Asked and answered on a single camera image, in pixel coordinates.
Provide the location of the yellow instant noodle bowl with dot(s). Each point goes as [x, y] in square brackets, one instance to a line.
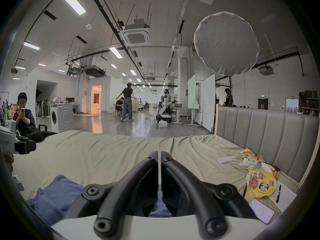
[261, 184]

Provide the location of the smartphone with pale case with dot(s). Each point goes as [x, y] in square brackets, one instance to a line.
[262, 210]

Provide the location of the black pen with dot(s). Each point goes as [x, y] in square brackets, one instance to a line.
[278, 193]

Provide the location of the orange batteries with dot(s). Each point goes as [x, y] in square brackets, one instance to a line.
[273, 170]

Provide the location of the white humanoid robot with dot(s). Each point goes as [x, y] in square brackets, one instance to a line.
[165, 106]

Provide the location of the grey padded headboard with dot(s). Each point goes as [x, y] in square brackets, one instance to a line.
[272, 131]

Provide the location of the white washing machine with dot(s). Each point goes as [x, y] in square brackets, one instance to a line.
[62, 117]

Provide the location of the bed with beige sheet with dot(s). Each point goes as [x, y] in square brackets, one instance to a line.
[100, 154]

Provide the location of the white carton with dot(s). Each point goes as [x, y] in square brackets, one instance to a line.
[162, 124]

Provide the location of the white table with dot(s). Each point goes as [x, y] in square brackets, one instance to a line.
[183, 112]

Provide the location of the blue garment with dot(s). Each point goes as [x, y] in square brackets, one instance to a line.
[55, 194]

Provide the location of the shelf with cartons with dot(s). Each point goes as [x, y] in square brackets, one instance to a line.
[310, 102]

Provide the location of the person's left hand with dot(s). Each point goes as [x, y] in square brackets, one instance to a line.
[9, 162]

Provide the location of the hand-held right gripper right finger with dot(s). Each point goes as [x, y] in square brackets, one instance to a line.
[187, 184]

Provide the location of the round white softbox lamp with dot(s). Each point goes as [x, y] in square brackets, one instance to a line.
[226, 42]

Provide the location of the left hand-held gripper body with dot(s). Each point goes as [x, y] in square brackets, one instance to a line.
[10, 139]

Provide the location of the white paper sheet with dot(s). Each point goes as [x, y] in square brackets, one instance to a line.
[287, 196]

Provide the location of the clear plastic snack bag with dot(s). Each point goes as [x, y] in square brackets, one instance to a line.
[241, 159]

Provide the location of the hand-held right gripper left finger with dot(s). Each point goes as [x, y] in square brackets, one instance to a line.
[130, 184]

